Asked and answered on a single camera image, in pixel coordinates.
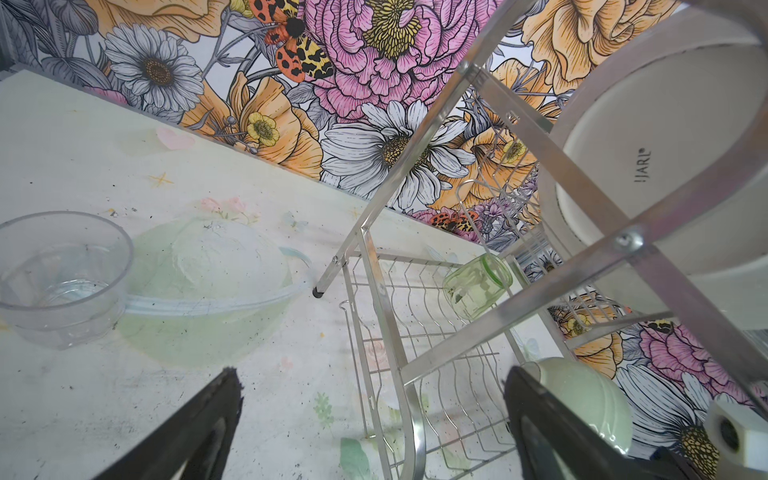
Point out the light green ceramic bowl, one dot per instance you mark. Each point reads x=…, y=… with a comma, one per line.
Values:
x=591, y=396

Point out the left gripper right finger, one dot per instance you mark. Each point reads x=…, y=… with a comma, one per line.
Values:
x=552, y=442

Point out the cream white plate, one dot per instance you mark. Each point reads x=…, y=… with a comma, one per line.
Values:
x=660, y=111

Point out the clear faceted glass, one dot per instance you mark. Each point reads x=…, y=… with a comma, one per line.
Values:
x=63, y=276

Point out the translucent pale green lid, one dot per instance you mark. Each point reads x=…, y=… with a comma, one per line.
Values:
x=205, y=291

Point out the steel two-tier dish rack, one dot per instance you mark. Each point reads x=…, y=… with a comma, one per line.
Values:
x=590, y=285

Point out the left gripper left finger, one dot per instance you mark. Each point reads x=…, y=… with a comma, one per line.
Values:
x=194, y=443

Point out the green glass tumbler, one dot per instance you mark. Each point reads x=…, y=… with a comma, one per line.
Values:
x=474, y=287

